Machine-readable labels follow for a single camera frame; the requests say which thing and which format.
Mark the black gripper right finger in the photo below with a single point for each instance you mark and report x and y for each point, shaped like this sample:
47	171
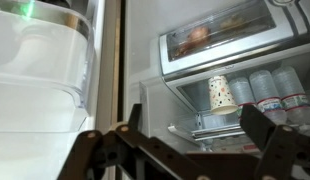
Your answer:
278	150

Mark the paper cup with coloured spots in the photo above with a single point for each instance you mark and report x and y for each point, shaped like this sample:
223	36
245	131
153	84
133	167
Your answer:
221	96

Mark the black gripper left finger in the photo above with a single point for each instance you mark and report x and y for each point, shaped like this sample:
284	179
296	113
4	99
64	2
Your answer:
135	146

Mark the brown food package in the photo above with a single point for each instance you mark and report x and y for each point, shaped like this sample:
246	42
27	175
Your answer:
196	36

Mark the clear fridge door bin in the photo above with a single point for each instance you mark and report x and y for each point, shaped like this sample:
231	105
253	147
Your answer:
45	66

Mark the open white fridge door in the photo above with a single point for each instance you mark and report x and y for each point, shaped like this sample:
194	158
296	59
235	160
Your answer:
28	150

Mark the silver fridge deli drawer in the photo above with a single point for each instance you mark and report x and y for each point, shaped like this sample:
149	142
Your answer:
228	55

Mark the stainless steel fridge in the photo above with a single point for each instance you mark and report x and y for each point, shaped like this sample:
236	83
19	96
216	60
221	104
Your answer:
145	50

